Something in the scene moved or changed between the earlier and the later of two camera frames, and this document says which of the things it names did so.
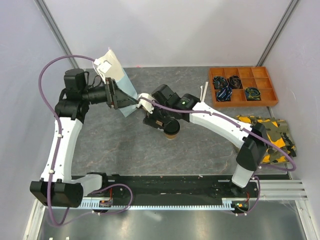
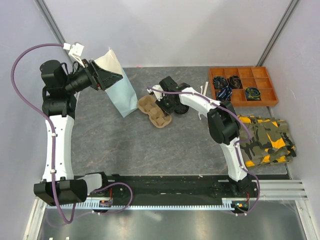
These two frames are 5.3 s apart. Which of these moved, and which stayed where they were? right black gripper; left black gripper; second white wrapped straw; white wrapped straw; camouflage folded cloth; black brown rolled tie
Moved: right black gripper; left black gripper
Stayed: camouflage folded cloth; black brown rolled tie; second white wrapped straw; white wrapped straw
